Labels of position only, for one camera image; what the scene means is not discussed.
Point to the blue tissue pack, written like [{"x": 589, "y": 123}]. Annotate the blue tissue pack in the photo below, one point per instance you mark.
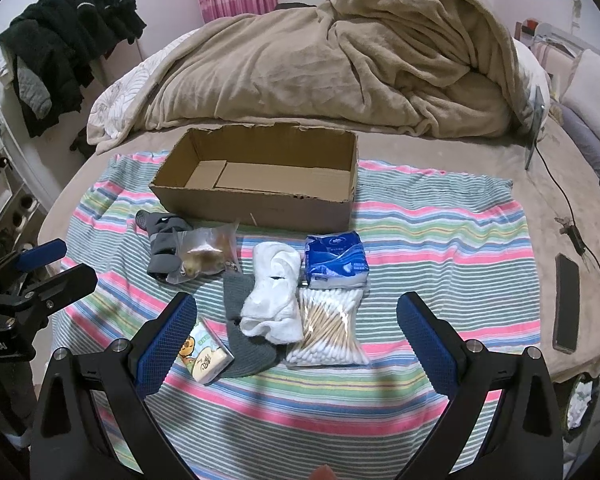
[{"x": 335, "y": 260}]

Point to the grey pillow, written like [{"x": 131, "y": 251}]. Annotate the grey pillow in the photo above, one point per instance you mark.
[{"x": 587, "y": 142}]

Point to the grey knitted sock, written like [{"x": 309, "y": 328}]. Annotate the grey knitted sock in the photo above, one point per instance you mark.
[{"x": 245, "y": 355}]

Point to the metal shelf rack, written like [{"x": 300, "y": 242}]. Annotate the metal shelf rack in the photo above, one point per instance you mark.
[{"x": 0, "y": 195}]

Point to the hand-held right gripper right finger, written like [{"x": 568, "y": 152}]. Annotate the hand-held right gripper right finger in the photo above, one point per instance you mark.
[{"x": 424, "y": 340}]

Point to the white plastic bag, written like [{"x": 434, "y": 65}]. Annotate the white plastic bag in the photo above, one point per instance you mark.
[{"x": 580, "y": 402}]

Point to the metal bed frame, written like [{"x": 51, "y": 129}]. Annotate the metal bed frame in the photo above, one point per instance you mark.
[{"x": 555, "y": 32}]

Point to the beige fleece blanket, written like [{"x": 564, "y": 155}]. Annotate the beige fleece blanket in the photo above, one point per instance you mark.
[{"x": 280, "y": 70}]

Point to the striped towel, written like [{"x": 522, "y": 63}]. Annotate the striped towel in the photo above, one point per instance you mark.
[{"x": 430, "y": 245}]

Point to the black hanging jackets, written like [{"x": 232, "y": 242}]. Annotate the black hanging jackets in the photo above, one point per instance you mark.
[{"x": 70, "y": 25}]

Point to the white socks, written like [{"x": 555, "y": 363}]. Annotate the white socks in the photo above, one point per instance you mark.
[{"x": 275, "y": 290}]

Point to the bed with beige sheet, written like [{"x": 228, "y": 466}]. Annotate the bed with beige sheet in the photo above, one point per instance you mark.
[{"x": 535, "y": 205}]

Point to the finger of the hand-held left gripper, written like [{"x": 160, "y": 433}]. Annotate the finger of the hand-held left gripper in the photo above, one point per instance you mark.
[
  {"x": 42, "y": 255},
  {"x": 65, "y": 285}
]

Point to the cardboard box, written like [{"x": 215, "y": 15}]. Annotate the cardboard box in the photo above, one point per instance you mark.
[{"x": 260, "y": 207}]

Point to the bag of cotton swabs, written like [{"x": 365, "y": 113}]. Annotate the bag of cotton swabs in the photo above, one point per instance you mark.
[{"x": 325, "y": 330}]

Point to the cartoon print tissue packet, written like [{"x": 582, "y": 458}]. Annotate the cartoon print tissue packet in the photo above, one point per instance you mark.
[{"x": 207, "y": 355}]

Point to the white floral pillow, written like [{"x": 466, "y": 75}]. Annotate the white floral pillow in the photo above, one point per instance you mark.
[{"x": 597, "y": 85}]

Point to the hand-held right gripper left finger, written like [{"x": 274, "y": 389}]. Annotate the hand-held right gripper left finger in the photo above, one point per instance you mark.
[{"x": 167, "y": 340}]

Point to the dark grey sock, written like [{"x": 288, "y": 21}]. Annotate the dark grey sock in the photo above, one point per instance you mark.
[{"x": 162, "y": 250}]

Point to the white floral quilt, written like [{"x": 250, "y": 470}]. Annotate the white floral quilt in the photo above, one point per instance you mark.
[{"x": 115, "y": 102}]

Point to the person's right hand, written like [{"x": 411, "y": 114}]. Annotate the person's right hand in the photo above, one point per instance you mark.
[{"x": 322, "y": 473}]

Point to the clear plastic snack bag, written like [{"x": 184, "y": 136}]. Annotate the clear plastic snack bag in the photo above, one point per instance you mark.
[{"x": 205, "y": 250}]

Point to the black phone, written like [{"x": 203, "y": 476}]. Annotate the black phone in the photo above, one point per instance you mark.
[{"x": 566, "y": 305}]

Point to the grey hanging cloth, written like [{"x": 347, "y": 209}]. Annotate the grey hanging cloth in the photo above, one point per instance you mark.
[{"x": 34, "y": 92}]

